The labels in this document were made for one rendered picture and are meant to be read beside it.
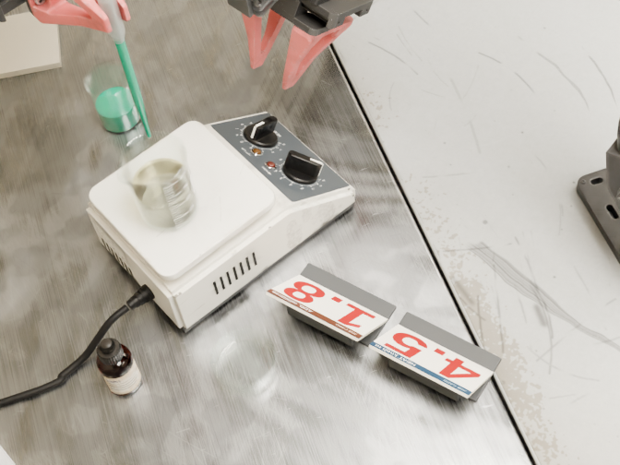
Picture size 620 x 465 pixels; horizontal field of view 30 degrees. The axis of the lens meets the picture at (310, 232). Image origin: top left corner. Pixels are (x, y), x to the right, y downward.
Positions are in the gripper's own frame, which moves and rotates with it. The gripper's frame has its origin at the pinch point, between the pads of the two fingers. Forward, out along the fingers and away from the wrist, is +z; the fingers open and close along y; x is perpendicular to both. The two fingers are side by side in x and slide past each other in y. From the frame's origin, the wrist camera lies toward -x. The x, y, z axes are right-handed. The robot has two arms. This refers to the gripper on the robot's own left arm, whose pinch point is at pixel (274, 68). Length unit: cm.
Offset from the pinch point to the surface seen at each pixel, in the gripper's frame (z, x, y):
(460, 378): 9.8, -7.7, 28.4
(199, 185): 8.0, -9.2, 1.6
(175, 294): 13.5, -15.7, 6.1
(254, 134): 6.3, -0.9, 0.7
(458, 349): 10.8, -3.5, 26.3
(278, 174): 7.2, -2.7, 5.1
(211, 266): 11.6, -12.5, 6.7
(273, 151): 7.2, -0.1, 2.7
